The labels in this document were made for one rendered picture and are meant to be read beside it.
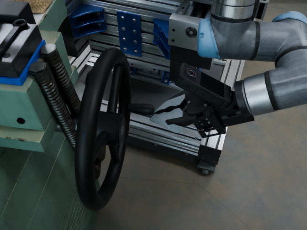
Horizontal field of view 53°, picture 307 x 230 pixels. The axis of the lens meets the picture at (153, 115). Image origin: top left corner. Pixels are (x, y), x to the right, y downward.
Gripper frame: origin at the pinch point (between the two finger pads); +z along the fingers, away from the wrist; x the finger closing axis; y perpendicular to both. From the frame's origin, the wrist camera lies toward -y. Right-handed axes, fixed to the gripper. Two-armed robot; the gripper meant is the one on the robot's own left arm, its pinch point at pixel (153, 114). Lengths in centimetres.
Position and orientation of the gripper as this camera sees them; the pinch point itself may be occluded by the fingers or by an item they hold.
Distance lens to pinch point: 66.9
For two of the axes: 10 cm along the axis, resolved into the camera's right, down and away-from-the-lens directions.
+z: -8.4, 2.3, 4.8
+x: 1.5, -7.6, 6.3
